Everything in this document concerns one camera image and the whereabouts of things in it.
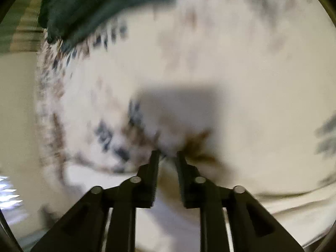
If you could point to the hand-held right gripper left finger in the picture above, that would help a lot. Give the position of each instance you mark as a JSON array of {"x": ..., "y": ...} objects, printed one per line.
[{"x": 153, "y": 172}]

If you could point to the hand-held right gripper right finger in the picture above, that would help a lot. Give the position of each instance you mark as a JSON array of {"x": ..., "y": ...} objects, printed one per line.
[{"x": 183, "y": 173}]

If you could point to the white patterned pants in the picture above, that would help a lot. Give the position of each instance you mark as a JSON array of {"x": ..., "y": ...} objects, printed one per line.
[{"x": 210, "y": 65}]

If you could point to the dark green cloth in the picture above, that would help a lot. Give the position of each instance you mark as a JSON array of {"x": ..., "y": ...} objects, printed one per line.
[{"x": 99, "y": 8}]

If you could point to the striped green cloth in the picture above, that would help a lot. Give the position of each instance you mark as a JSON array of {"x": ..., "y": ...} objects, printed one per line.
[{"x": 21, "y": 26}]

